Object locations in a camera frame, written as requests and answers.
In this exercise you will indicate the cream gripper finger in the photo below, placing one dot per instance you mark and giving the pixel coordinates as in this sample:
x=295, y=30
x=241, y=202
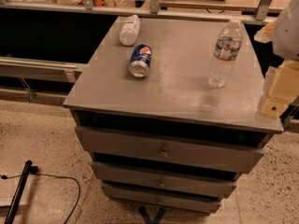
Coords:
x=280, y=89
x=265, y=34

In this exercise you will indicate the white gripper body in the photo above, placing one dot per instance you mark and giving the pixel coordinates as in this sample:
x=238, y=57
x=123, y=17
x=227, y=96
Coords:
x=290, y=34

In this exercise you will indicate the clear plastic water bottle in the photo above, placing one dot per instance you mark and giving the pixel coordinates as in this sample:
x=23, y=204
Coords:
x=227, y=47

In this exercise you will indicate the white lying plastic bottle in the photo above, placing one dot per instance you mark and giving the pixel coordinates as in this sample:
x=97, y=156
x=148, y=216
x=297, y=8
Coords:
x=129, y=31

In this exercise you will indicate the top grey drawer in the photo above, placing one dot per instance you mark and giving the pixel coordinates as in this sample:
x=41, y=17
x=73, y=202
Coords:
x=222, y=157

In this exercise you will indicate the grey drawer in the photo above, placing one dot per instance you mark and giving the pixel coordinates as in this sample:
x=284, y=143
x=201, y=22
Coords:
x=222, y=157
x=162, y=180
x=160, y=198

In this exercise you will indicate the grey drawer cabinet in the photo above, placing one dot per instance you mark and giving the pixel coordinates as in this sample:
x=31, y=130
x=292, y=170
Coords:
x=174, y=102

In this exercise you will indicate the blue pepsi soda can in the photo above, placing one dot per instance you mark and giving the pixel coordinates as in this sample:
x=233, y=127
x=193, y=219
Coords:
x=140, y=61

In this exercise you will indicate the bottom grey drawer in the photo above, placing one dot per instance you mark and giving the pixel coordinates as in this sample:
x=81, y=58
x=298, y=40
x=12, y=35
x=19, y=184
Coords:
x=160, y=198

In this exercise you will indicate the middle grey drawer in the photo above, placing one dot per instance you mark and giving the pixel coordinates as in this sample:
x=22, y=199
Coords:
x=162, y=180

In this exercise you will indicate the black pole on floor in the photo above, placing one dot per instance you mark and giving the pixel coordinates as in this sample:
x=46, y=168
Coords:
x=18, y=193

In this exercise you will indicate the metal shelf rail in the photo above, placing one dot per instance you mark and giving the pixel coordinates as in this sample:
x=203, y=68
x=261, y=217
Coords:
x=249, y=11

